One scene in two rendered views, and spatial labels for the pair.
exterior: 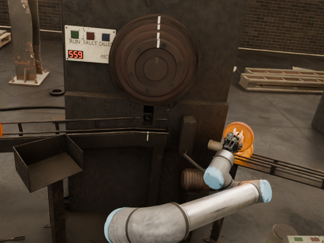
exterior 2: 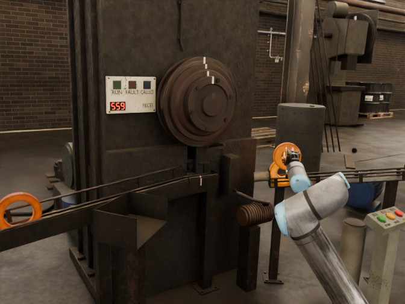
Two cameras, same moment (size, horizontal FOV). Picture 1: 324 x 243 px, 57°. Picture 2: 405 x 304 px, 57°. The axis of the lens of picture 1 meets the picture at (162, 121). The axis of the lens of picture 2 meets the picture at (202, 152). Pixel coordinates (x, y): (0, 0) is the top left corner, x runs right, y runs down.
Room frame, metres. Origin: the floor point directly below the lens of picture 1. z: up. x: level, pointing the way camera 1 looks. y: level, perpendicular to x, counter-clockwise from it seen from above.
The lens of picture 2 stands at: (-0.29, 0.91, 1.30)
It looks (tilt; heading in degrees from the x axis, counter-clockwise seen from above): 13 degrees down; 335
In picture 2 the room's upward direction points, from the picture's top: 2 degrees clockwise
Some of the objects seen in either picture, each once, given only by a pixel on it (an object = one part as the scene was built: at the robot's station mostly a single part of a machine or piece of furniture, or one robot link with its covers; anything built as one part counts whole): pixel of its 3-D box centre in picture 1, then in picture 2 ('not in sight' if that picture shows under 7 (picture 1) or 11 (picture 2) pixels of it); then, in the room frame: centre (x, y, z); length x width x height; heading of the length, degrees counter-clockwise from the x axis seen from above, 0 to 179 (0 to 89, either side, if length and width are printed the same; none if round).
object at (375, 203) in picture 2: not in sight; (364, 188); (2.25, -2.09, 0.17); 0.57 x 0.31 x 0.34; 118
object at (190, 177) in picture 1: (195, 205); (254, 245); (1.44, -0.27, 0.27); 0.22 x 0.13 x 0.53; 98
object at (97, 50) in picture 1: (90, 45); (131, 95); (1.59, 0.43, 1.15); 0.26 x 0.02 x 0.18; 98
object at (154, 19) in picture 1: (154, 62); (199, 102); (1.53, 0.08, 1.11); 0.47 x 0.06 x 0.47; 98
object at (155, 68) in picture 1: (155, 67); (210, 104); (1.43, 0.06, 1.11); 0.28 x 0.06 x 0.28; 98
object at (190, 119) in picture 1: (186, 135); (229, 174); (1.58, -0.15, 0.68); 0.11 x 0.08 x 0.24; 8
